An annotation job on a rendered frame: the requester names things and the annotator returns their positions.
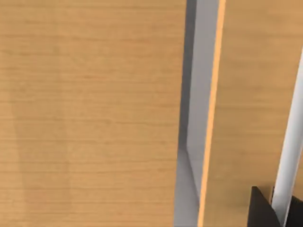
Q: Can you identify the long metal handle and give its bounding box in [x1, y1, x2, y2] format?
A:
[271, 46, 303, 227]

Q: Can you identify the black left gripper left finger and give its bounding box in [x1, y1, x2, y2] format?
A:
[248, 186, 282, 227]

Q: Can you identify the wooden cupboard door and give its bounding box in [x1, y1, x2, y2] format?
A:
[196, 0, 303, 227]

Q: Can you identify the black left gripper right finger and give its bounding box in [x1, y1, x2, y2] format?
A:
[283, 195, 303, 227]

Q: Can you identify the wooden cupboard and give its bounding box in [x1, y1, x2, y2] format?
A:
[0, 0, 220, 227]

